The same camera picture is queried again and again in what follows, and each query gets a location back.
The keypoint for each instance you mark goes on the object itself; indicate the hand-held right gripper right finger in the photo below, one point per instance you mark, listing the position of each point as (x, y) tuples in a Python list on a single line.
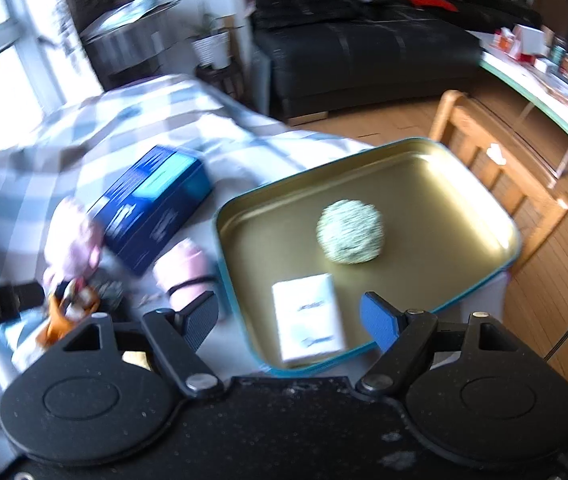
[(378, 321)]

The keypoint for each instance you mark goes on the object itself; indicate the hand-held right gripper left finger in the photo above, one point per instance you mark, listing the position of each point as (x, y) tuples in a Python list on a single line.
[(197, 321)]

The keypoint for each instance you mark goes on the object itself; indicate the orange cloth bundle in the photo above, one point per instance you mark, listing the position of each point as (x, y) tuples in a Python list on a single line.
[(57, 324)]

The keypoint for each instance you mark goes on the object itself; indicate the small white tissue packet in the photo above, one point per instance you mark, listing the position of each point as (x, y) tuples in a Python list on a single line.
[(308, 317)]

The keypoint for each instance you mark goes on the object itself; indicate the teal tin box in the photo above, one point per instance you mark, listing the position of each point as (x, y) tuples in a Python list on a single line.
[(414, 185)]

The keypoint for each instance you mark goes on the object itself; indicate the pink rolled cloth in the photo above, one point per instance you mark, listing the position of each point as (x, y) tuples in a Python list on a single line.
[(183, 266)]

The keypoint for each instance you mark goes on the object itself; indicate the clear dried herb packet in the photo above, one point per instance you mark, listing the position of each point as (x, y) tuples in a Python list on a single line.
[(109, 293)]

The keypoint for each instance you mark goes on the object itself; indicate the green white fuzzy ball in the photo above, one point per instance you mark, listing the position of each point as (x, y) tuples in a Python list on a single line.
[(350, 231)]

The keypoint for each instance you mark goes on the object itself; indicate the blue tissue pack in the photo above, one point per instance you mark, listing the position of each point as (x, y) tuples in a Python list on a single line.
[(153, 205)]

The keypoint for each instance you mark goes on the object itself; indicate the checked blanket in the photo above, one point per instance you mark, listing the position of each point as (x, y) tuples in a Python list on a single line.
[(38, 160)]

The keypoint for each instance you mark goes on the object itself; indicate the wooden chair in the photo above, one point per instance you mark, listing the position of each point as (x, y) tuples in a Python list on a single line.
[(464, 130)]

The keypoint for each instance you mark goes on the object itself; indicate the potted plant white pot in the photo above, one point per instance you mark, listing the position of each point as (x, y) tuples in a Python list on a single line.
[(211, 50)]

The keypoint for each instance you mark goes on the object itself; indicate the black sofa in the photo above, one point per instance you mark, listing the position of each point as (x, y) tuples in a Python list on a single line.
[(364, 50)]

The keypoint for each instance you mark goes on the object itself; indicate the light green coffee table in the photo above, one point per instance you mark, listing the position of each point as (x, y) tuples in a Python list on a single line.
[(524, 81)]

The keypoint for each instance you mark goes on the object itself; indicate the grey storage box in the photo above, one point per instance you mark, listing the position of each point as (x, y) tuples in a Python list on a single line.
[(128, 45)]

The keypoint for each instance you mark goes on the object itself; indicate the white box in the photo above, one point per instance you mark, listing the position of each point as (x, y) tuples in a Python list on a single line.
[(530, 40)]

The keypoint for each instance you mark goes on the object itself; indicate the red cushion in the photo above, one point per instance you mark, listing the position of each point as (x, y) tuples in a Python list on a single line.
[(426, 0)]

